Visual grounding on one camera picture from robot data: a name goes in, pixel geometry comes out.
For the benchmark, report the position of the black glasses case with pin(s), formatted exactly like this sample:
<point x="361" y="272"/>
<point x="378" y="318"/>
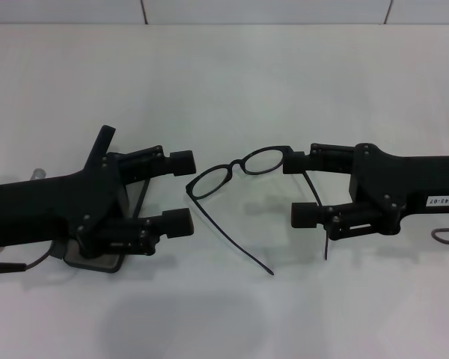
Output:
<point x="97" y="265"/>

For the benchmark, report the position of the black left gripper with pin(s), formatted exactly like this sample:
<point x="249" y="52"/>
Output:
<point x="52" y="209"/>

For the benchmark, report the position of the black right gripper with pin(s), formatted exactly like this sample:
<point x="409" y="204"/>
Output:
<point x="415" y="183"/>

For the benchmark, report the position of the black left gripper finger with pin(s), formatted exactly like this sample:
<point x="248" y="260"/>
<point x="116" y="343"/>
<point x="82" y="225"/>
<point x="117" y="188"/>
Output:
<point x="177" y="222"/>
<point x="181" y="162"/>

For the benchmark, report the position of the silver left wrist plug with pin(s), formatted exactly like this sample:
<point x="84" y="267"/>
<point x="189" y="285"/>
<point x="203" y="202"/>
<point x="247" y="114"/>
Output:
<point x="39" y="174"/>

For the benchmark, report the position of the white number label sticker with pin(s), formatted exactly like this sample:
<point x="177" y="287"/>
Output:
<point x="440" y="200"/>

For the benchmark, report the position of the black glasses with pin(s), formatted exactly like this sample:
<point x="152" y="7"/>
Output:
<point x="236" y="164"/>

